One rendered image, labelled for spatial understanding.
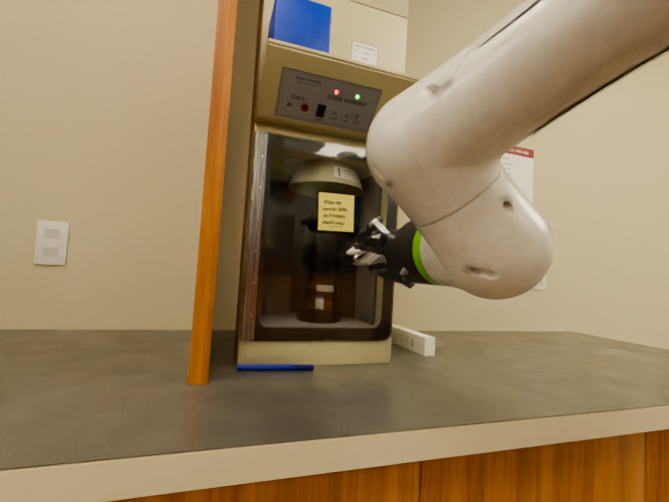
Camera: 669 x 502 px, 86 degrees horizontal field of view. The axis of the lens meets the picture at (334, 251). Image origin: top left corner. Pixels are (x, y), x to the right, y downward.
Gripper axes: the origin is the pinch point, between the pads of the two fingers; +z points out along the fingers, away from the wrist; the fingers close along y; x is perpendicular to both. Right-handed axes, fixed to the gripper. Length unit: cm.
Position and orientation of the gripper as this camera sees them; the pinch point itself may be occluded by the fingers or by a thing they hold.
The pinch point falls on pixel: (362, 254)
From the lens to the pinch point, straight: 70.8
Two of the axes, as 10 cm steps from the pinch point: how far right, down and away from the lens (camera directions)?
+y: -5.6, -8.1, -1.7
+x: -7.6, 5.8, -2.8
